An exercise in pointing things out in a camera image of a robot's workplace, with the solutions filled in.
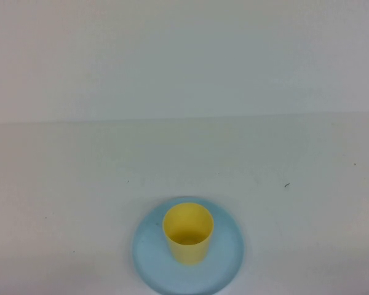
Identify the light blue round plate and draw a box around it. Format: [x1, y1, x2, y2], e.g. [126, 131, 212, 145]
[132, 196, 245, 295]

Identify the yellow plastic cup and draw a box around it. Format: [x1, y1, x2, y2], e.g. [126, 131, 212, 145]
[162, 202, 215, 266]

